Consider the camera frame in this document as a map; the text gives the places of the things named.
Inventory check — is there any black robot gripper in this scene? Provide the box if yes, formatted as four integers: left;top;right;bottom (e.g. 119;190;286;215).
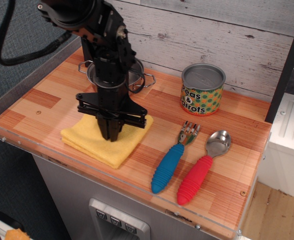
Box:
76;84;147;142

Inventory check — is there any yellow towel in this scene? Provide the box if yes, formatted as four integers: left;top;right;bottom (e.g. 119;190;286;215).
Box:
61;114;153;169

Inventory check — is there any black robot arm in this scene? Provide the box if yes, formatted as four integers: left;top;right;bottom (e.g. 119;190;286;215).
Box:
38;0;147;142

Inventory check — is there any stainless steel pot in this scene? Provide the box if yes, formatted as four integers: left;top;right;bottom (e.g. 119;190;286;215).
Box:
78;59;156;95

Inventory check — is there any grey toy fridge cabinet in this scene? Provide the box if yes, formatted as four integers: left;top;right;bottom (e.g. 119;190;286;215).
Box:
31;152;212;240

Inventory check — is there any silver dispenser button panel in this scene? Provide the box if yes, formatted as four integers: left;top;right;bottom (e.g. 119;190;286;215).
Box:
89;198;151;240

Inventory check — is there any peas and carrots can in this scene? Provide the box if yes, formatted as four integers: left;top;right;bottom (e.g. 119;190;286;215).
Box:
180;63;226;117

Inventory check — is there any orange object at corner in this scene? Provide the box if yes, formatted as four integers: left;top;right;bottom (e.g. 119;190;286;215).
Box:
5;229;31;240

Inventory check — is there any white cabinet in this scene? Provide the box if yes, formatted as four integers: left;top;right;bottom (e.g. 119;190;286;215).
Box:
257;93;294;197

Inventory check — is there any blue handled fork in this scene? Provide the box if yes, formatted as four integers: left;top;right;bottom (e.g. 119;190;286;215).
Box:
151;121;201;194

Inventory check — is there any black vertical post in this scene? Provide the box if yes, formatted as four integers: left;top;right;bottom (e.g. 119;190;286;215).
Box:
81;38;95;67

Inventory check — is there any black braided cable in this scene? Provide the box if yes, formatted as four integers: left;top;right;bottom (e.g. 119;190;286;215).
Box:
0;0;72;67

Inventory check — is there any red handled spoon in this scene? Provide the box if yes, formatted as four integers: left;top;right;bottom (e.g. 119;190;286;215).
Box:
177;130;231;206

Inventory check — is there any dark right frame post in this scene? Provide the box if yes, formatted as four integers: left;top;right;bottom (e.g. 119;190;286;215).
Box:
265;38;294;124

